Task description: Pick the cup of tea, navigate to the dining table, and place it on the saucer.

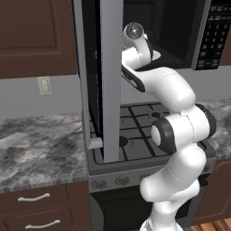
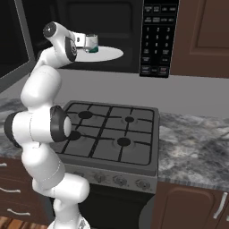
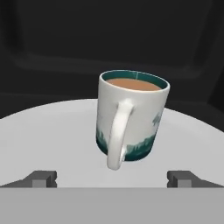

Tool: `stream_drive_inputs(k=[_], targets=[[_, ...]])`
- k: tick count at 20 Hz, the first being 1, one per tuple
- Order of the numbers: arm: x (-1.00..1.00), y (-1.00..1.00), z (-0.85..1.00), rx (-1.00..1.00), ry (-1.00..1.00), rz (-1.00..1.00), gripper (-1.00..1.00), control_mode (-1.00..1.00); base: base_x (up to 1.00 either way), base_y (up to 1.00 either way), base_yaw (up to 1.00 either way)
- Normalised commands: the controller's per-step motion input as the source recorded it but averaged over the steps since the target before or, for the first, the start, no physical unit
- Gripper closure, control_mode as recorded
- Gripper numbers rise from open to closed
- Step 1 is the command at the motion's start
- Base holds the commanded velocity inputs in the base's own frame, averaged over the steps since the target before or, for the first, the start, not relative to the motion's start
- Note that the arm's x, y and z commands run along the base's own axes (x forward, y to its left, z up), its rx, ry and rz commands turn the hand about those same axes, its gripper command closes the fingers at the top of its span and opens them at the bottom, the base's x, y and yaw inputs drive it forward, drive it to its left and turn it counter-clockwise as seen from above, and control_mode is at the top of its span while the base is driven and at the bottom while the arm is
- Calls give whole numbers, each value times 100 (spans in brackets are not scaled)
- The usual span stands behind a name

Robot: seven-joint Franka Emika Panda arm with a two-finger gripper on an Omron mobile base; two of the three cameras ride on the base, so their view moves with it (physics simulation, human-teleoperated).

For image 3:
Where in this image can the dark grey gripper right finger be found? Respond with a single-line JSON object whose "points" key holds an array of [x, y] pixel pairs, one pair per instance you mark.
{"points": [[179, 176]]}

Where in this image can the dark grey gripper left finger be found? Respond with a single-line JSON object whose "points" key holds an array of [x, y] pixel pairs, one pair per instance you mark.
{"points": [[43, 176]]}

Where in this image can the white green cup of tea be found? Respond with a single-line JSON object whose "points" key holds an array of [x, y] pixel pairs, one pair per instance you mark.
{"points": [[140, 116]]}

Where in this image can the white round turntable plate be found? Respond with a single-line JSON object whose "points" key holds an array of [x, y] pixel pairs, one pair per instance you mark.
{"points": [[52, 140]]}

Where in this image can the black microwave oven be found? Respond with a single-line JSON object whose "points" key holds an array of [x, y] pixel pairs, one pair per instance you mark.
{"points": [[87, 35]]}

